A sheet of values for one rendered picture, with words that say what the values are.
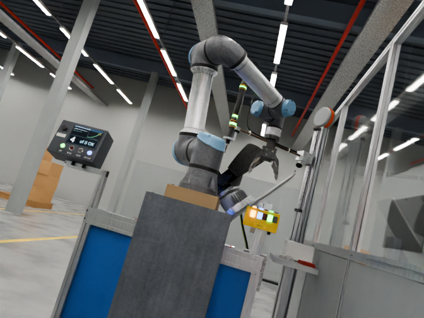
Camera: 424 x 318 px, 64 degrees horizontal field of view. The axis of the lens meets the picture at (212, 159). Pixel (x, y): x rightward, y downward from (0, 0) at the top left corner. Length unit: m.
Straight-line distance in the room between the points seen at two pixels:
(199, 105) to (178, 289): 0.71
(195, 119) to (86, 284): 0.98
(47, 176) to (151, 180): 2.68
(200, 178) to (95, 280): 0.85
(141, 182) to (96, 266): 7.79
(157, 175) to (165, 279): 8.33
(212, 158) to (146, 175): 8.31
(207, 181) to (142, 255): 0.34
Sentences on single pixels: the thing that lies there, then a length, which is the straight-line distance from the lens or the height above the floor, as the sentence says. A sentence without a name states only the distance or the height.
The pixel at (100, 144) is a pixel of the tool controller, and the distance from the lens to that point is 1.83.
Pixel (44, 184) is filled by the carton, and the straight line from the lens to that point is 9.94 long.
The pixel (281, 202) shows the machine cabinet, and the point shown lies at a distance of 7.57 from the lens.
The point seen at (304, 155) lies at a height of 1.55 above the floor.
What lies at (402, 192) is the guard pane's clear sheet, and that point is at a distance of 1.34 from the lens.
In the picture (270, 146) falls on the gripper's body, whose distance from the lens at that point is 1.66.
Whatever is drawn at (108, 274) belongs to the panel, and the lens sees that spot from 1.82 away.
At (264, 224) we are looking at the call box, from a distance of 1.63.
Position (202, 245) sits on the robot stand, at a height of 0.88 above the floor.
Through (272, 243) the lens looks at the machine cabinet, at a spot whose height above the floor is 0.79.
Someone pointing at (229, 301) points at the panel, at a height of 0.63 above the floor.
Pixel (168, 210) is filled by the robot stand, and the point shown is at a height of 0.96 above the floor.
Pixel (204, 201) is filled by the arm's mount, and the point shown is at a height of 1.02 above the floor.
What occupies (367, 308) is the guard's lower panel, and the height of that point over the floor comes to 0.82.
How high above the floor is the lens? 0.97
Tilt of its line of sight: 9 degrees up
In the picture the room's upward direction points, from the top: 16 degrees clockwise
